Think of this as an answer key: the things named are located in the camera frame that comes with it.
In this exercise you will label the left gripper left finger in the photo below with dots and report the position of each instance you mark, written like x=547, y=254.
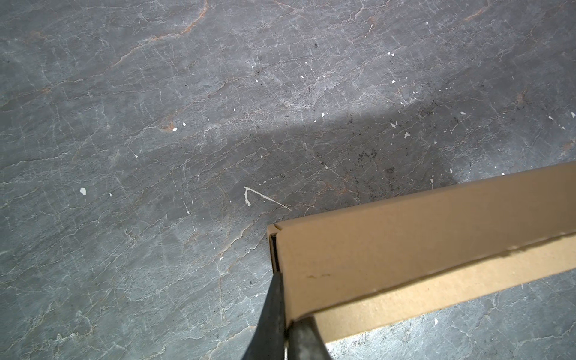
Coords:
x=269, y=337

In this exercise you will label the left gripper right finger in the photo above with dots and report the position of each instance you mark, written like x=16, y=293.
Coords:
x=305, y=341

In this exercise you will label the brown cardboard box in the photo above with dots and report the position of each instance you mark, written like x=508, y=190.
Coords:
x=368, y=266

